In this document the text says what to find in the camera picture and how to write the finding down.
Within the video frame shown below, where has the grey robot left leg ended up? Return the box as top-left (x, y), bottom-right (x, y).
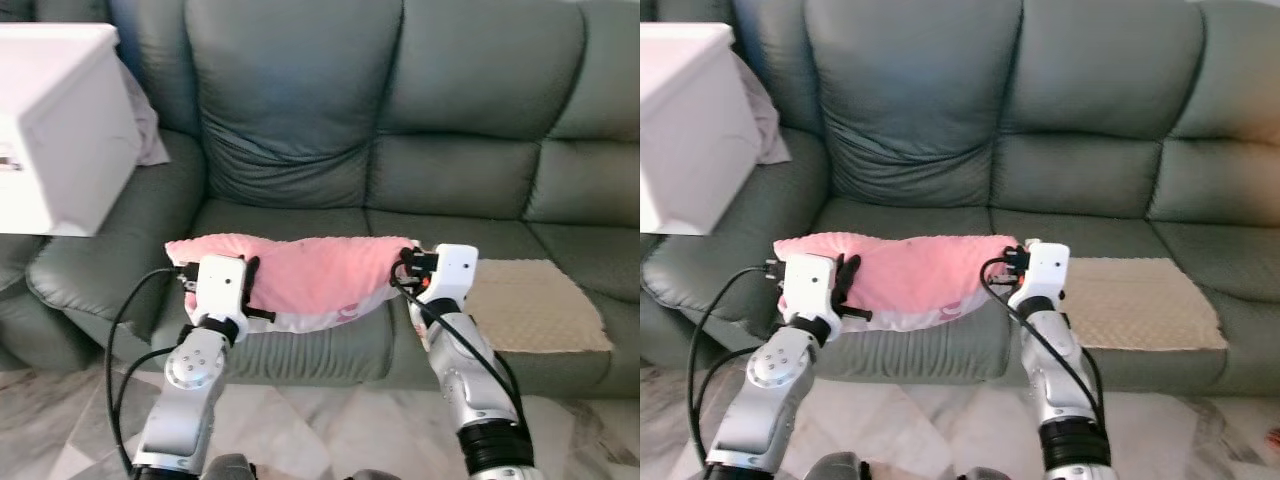
top-left (815, 452), bottom-right (869, 480)

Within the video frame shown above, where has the green leather sofa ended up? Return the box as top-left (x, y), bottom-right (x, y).
top-left (640, 0), bottom-right (1280, 396)
top-left (0, 0), bottom-right (641, 399)

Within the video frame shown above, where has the short black left arm cable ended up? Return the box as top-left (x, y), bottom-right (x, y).
top-left (113, 345), bottom-right (179, 441)
top-left (695, 345), bottom-right (766, 441)

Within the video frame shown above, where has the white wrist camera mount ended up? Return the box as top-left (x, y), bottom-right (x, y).
top-left (780, 253), bottom-right (841, 321)
top-left (428, 244), bottom-right (479, 306)
top-left (193, 254), bottom-right (249, 323)
top-left (1025, 240), bottom-right (1071, 299)

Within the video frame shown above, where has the white folded garment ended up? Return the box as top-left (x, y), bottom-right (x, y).
top-left (118, 60), bottom-right (171, 167)
top-left (735, 50), bottom-right (791, 166)

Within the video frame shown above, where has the beige dotted mat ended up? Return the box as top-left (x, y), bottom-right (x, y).
top-left (1065, 257), bottom-right (1229, 351)
top-left (465, 258), bottom-right (613, 354)

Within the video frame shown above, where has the pink dotted pillow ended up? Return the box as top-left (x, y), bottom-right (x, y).
top-left (773, 232), bottom-right (1023, 333)
top-left (165, 232), bottom-right (421, 334)

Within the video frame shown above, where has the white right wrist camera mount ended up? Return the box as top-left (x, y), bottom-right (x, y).
top-left (1025, 240), bottom-right (1071, 299)
top-left (428, 244), bottom-right (479, 306)

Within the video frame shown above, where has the white box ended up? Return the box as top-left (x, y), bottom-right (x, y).
top-left (640, 22), bottom-right (763, 236)
top-left (0, 22), bottom-right (143, 238)

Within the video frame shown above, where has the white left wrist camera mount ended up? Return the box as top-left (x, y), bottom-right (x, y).
top-left (780, 253), bottom-right (841, 321)
top-left (193, 254), bottom-right (249, 323)

